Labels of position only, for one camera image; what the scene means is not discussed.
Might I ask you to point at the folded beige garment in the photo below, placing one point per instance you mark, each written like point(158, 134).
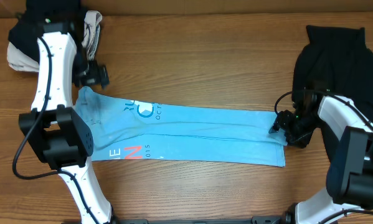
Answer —
point(20, 61)

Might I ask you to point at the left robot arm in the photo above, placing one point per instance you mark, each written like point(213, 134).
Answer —
point(56, 133)

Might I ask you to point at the light blue t-shirt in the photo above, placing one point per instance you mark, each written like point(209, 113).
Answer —
point(131, 129)

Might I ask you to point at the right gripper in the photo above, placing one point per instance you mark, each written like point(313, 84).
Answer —
point(286, 121)

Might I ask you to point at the folded black garment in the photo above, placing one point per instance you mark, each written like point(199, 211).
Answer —
point(45, 16)

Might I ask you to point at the black garment on right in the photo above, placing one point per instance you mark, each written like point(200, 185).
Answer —
point(336, 59)

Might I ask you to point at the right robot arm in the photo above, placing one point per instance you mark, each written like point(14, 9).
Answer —
point(348, 140)

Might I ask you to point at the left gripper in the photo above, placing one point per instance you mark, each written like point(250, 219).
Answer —
point(96, 76)

